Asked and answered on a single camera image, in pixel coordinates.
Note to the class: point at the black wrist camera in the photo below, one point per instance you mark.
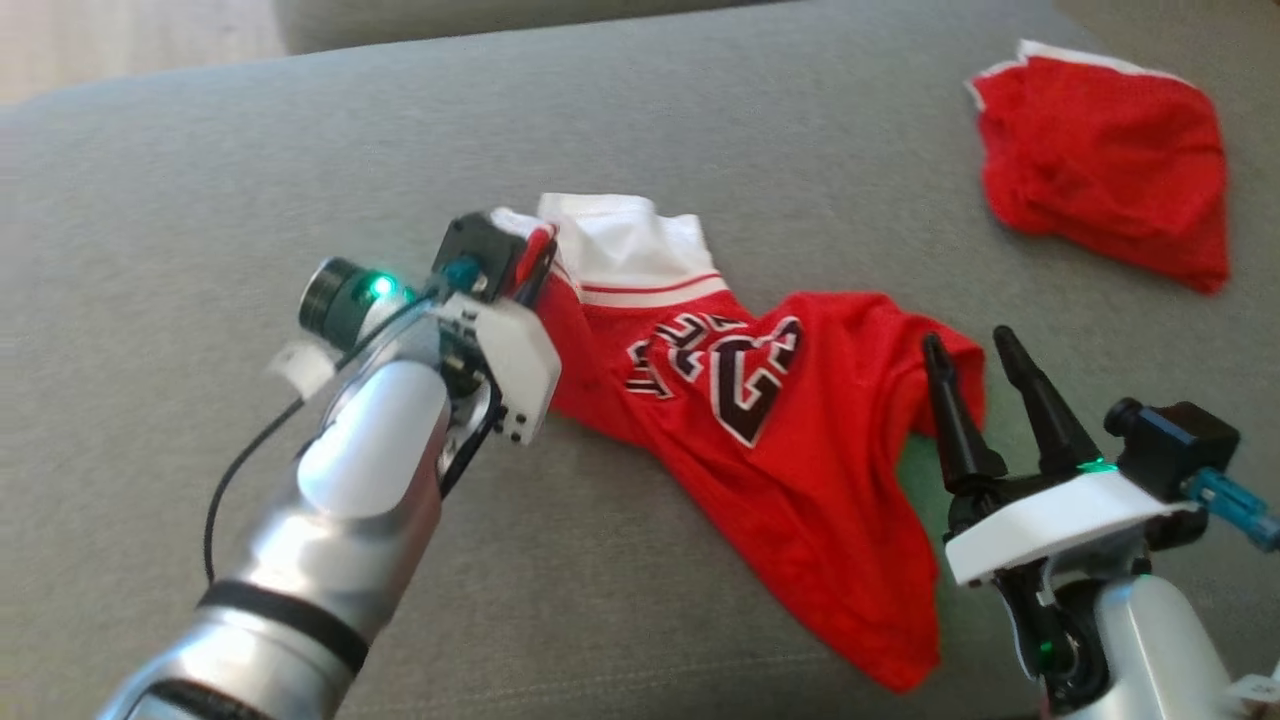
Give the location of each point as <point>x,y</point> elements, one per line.
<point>1170,445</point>
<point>480,250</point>

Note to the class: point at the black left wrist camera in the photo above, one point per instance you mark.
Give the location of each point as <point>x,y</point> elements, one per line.
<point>480,250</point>

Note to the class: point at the grey fabric sofa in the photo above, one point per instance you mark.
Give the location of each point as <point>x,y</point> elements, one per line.
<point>200,150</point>

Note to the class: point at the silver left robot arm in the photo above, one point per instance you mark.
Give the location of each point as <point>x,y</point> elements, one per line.
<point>350,500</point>

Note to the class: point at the red shorts with white band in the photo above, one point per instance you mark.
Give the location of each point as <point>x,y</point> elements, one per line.
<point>1100,160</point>

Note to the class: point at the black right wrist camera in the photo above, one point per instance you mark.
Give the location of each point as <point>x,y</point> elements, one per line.
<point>1170,445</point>

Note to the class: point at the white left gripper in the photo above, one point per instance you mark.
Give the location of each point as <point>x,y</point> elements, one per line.
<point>515,360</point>

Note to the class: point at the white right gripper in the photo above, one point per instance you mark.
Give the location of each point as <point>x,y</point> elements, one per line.
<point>1060,520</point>

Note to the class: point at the red white basketball jersey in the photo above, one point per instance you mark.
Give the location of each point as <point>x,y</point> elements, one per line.
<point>800,480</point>

